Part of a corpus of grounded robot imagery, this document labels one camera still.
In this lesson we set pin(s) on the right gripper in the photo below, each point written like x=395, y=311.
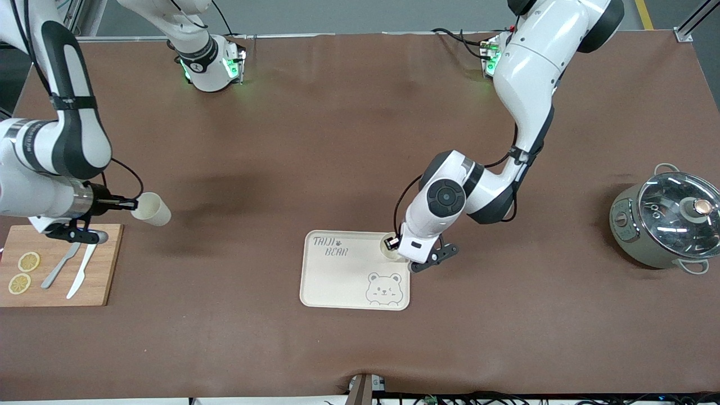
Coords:
x=103, y=200

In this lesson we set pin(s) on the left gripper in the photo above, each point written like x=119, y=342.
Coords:
x=390, y=243

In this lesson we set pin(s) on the white IKEA cup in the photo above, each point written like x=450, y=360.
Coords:
x=154, y=211
x=389, y=255

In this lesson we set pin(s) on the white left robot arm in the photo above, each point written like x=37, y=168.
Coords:
x=529, y=73

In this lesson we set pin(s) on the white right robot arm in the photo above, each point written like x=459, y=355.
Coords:
x=34, y=146

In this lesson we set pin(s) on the cream tray with bear print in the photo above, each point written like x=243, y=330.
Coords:
x=343, y=281

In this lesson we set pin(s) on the white plastic knife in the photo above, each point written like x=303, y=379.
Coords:
x=82, y=270

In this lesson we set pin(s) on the wooden cutting board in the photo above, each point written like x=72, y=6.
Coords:
x=101, y=281

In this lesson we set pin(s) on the grey plastic knife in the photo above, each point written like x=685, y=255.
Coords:
x=52, y=275

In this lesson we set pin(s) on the brown table cover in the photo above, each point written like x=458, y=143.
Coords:
x=360, y=140

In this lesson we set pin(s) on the yellow lemon slice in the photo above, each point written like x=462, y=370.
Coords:
x=28, y=262
x=19, y=284

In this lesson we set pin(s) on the grey-green cooking pot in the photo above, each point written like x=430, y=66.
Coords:
x=624, y=236

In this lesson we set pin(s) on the glass pot lid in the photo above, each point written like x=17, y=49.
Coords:
x=669, y=219

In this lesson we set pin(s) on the brown metal bracket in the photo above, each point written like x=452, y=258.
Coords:
x=360, y=391

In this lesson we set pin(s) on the aluminium profile frame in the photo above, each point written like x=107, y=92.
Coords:
x=76, y=14
x=683, y=35

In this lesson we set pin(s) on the silver table edge rail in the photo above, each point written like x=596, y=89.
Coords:
x=337, y=35

